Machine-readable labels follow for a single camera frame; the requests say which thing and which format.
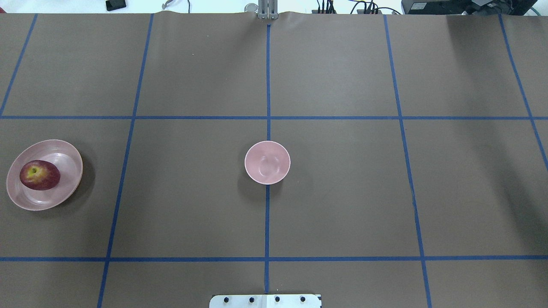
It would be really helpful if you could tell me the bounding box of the pink bowl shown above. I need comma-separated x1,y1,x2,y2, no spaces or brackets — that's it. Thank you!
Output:
244,140,291,185

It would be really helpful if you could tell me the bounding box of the pink plate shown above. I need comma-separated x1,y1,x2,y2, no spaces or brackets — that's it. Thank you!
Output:
6,139,83,211

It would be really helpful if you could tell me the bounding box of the red apple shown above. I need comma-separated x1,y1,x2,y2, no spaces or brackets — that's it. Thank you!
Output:
19,160,61,191

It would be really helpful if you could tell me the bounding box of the brown paper table cover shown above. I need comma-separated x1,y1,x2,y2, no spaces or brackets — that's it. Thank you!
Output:
1,12,547,308

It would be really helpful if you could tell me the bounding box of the small black square device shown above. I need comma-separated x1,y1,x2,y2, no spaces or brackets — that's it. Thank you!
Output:
104,0,127,12

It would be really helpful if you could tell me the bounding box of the aluminium frame post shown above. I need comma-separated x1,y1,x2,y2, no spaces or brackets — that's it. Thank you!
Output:
257,0,279,20

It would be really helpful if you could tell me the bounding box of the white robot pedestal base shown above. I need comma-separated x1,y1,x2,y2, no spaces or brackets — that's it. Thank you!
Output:
209,294,322,308

